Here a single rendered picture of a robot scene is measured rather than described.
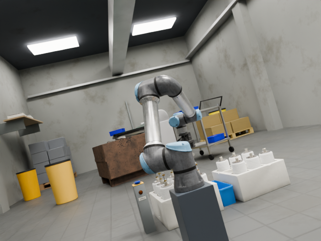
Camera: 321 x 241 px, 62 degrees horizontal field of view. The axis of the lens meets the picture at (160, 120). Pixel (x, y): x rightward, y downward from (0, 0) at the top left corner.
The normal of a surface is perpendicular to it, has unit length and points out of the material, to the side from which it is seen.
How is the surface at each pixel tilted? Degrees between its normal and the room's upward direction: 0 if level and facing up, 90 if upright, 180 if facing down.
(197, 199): 90
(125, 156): 90
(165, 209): 90
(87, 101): 90
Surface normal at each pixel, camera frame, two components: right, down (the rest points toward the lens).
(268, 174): 0.25, -0.11
